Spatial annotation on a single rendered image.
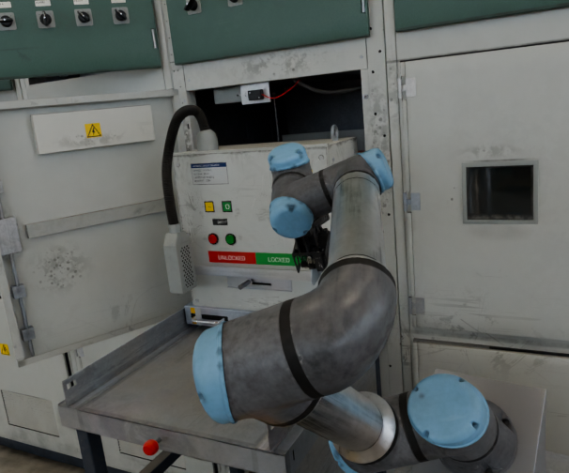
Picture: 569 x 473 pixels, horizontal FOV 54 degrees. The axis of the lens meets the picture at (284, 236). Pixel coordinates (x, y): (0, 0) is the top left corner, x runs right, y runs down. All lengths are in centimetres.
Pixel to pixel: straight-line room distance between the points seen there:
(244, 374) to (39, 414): 229
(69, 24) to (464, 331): 146
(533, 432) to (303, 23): 114
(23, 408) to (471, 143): 229
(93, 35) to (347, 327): 146
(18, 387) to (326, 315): 240
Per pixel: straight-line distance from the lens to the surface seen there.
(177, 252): 159
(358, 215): 77
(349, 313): 60
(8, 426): 310
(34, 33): 189
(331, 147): 144
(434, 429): 95
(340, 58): 160
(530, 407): 118
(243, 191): 155
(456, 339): 167
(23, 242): 175
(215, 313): 170
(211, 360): 64
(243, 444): 120
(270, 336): 61
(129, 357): 161
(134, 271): 187
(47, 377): 271
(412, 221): 156
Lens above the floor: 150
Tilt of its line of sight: 13 degrees down
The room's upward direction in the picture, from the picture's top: 6 degrees counter-clockwise
